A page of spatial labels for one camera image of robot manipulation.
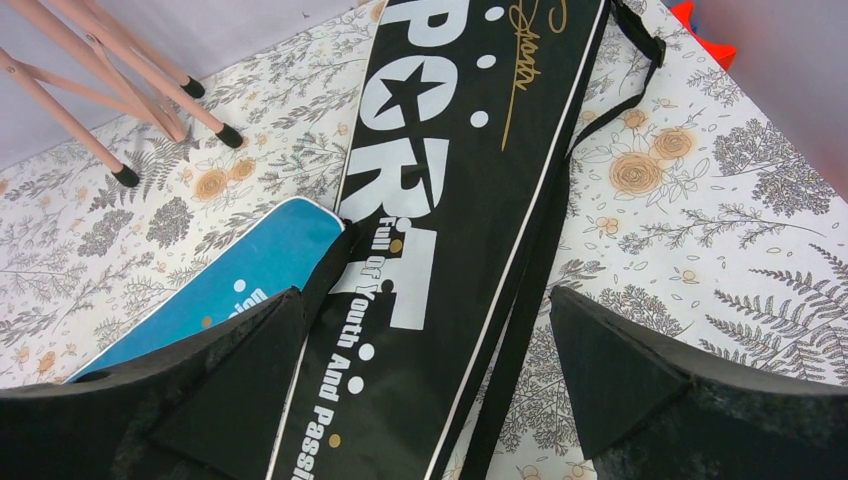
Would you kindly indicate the black sport racket bag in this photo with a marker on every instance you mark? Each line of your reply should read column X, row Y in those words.
column 467, row 113

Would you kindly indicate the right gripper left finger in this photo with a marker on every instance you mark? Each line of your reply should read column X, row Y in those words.
column 206, row 407

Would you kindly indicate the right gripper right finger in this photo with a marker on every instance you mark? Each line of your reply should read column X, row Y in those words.
column 647, row 406

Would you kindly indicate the red object at edge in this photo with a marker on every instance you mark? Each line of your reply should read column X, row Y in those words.
column 722, row 52

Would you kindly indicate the blue racket bag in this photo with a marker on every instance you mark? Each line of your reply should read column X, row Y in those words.
column 279, row 251

